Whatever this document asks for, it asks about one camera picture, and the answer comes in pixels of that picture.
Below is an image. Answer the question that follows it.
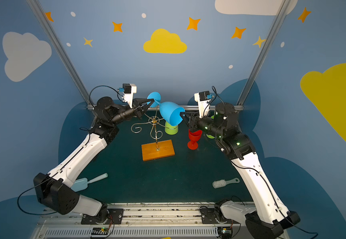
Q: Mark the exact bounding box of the left aluminium frame post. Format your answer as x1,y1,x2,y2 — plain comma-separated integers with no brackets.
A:
27,0,92,106

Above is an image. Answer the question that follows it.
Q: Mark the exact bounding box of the front aluminium rail bed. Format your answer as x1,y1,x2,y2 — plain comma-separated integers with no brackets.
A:
31,202,252,239

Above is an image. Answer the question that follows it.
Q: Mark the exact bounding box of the light blue plastic scoop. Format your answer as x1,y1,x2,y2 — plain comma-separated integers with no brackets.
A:
71,173,108,192

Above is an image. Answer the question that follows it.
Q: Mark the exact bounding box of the aluminium frame post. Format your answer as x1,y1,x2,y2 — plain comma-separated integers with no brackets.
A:
236,0,292,106
27,0,92,106

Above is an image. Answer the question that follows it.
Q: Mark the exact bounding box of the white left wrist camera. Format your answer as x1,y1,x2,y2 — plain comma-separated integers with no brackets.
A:
119,83,137,108

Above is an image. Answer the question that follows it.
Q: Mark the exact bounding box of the horizontal aluminium back rail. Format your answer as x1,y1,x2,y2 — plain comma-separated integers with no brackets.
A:
86,105,244,111

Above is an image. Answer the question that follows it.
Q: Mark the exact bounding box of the wooden rack base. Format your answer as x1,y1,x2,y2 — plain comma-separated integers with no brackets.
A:
141,139,175,162

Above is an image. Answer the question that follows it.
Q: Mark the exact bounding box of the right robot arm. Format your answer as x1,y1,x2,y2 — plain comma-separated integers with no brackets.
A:
180,103,300,239

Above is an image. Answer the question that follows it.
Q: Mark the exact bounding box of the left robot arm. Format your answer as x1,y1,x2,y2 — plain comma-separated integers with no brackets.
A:
33,97,154,222

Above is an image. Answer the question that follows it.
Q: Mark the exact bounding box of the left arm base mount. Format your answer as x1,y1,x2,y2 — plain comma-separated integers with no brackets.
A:
81,204,124,225

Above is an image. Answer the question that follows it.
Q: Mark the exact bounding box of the right aluminium frame post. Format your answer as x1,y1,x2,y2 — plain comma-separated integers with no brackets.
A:
236,0,292,106

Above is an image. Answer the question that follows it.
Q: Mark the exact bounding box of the red wine glass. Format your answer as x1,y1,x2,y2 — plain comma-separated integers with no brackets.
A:
187,129,202,150

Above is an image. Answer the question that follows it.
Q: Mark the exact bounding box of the blue wine glass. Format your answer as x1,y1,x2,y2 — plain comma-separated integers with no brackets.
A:
147,92,185,126

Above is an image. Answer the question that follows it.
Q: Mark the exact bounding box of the gold wire wine glass rack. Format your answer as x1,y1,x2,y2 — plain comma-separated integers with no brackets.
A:
131,115,163,151

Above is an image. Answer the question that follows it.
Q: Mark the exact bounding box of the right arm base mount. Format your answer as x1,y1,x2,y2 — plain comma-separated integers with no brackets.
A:
199,199,256,225

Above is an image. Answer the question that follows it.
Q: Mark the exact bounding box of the green wine glass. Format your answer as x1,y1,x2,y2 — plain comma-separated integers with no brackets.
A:
206,115,215,139
165,121,179,135

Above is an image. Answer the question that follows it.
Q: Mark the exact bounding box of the white scrub brush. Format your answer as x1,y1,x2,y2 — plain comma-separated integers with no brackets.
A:
212,178,240,189

